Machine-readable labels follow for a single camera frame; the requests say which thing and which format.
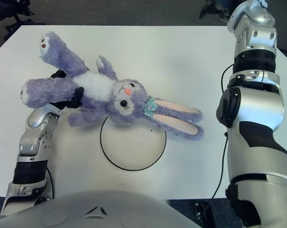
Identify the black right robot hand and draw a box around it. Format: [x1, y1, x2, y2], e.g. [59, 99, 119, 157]
[199, 0, 239, 23]

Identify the black bracket under table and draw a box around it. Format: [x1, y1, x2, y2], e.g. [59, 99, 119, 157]
[194, 201, 230, 228]

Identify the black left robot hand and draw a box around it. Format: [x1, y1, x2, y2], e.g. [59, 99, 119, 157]
[50, 70, 85, 110]

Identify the grey robot torso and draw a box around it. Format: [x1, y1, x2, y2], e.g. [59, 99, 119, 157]
[0, 189, 201, 228]

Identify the white plate with black rim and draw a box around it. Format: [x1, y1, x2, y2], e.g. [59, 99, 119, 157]
[100, 116, 167, 171]

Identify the black office chair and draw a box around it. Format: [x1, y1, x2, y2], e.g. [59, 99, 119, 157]
[0, 0, 46, 36]

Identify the thin black elbow cable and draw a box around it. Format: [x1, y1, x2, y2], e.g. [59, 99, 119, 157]
[211, 64, 237, 199]
[46, 166, 55, 200]

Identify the purple plush bunny doll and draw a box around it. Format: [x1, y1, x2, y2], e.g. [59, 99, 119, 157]
[19, 31, 204, 141]

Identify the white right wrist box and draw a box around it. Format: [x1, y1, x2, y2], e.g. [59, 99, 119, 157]
[251, 0, 269, 9]

